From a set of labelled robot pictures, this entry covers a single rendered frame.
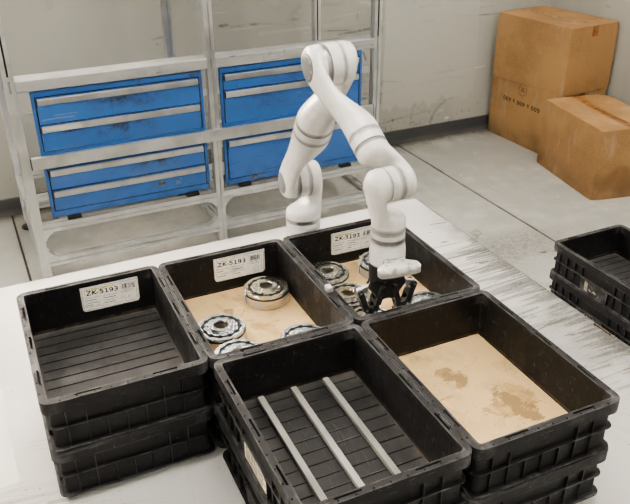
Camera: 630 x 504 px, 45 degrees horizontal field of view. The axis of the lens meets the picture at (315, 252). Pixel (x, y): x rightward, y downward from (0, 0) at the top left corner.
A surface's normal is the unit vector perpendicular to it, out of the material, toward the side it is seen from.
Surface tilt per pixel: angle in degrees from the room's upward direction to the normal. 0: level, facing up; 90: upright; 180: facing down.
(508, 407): 0
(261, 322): 0
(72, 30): 90
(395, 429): 0
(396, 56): 90
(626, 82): 90
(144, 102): 90
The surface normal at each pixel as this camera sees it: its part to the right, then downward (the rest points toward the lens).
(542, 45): -0.85, 0.25
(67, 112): 0.43, 0.43
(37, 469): -0.01, -0.88
